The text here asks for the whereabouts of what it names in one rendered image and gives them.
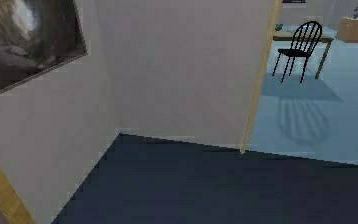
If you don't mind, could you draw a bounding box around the black spindle-back chair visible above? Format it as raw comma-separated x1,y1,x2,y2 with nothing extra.
271,20,323,84

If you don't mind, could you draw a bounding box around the wooden table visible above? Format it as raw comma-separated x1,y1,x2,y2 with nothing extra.
272,26,336,80

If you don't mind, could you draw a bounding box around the light wooden cabinet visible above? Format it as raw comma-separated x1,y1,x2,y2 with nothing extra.
336,17,358,45

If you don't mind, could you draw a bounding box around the dark framed wall picture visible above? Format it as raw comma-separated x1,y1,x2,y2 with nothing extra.
0,0,89,100

